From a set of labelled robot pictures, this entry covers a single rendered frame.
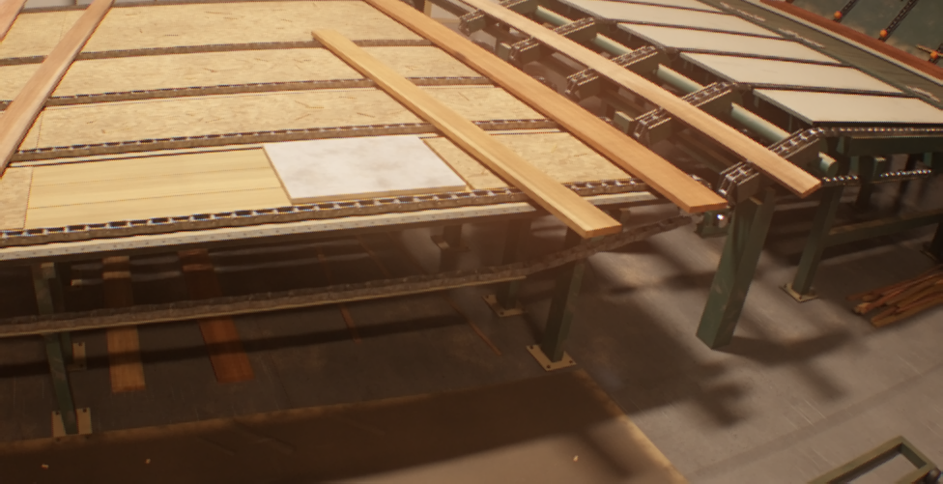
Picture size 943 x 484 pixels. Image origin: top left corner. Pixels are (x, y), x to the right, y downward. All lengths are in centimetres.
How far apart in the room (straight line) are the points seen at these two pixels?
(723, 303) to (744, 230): 37
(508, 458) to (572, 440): 27
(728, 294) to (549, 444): 115
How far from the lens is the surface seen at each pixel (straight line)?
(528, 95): 362
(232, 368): 305
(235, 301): 247
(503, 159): 282
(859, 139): 390
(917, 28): 817
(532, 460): 281
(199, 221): 230
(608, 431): 301
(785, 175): 325
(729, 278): 353
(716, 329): 364
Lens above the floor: 191
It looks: 25 degrees down
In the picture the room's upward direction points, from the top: 9 degrees clockwise
